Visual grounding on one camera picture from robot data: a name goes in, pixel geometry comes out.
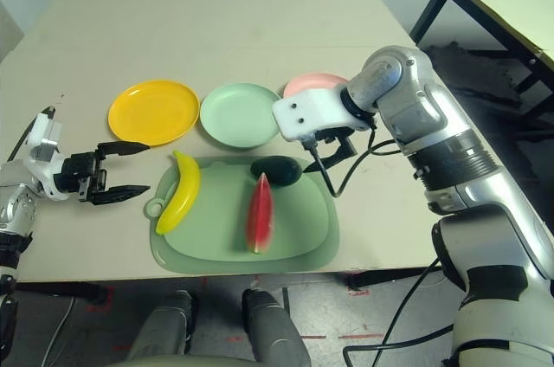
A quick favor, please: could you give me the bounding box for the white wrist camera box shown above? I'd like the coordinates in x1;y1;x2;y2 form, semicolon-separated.
271;87;376;143
24;106;64;160

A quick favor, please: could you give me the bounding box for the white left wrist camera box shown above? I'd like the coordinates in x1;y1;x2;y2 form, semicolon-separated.
24;106;64;160

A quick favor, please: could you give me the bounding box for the dark green toy avocado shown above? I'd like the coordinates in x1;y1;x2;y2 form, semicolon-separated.
250;155;304;189

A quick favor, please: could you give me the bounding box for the black table foot bar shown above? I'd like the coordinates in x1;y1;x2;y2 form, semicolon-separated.
16;280;112;306
345;266;445;291

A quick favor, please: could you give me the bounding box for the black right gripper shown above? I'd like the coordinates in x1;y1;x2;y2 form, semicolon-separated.
302;126;358;175

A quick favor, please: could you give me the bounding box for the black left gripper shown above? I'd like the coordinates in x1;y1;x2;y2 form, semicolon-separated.
54;139;151;207

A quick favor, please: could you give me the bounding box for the grey robot leg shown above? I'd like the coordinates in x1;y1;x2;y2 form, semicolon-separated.
241;287;312;367
125;288;196;364

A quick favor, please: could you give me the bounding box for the white cable on floor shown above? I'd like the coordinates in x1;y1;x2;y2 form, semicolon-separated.
42;295;77;367

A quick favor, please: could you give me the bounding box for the grey right robot leg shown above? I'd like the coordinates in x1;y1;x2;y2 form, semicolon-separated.
241;287;312;367

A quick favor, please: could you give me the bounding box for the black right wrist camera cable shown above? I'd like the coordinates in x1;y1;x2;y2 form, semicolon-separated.
302;118;406;199

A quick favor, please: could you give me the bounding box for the light green plastic plate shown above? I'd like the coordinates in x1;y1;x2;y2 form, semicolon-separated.
199;82;282;150

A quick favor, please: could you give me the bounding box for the black left wrist camera cable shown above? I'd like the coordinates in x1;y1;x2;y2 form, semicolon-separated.
7;113;44;163

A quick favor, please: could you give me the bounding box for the light green cutting board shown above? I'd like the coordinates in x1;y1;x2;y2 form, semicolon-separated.
144;155;341;275

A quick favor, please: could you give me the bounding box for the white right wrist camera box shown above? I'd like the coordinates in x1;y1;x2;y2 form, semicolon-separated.
271;87;376;143

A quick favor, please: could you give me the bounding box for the red toy watermelon slice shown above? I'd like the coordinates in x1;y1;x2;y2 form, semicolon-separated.
245;171;276;255

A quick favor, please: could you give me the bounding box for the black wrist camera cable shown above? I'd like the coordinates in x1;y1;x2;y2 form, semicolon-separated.
7;113;44;163
302;118;406;199

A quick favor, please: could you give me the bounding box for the pink plastic plate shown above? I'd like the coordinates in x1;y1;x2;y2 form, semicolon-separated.
283;72;350;100

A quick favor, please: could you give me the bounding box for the beige robot torso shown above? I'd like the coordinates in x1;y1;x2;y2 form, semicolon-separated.
107;353;261;367

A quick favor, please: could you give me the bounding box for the yellow plastic plate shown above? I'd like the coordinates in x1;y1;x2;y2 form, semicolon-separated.
107;78;201;147

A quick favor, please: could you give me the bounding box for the yellow toy banana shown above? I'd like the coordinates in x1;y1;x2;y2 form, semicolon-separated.
155;150;203;237

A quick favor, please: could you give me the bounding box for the grey left robot leg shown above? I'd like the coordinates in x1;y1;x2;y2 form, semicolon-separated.
125;288;196;364

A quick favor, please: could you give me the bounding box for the black floor mat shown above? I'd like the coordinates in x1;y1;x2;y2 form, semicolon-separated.
426;41;525;104

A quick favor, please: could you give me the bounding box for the black cable on floor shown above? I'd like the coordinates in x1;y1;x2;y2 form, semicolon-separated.
341;254;455;367

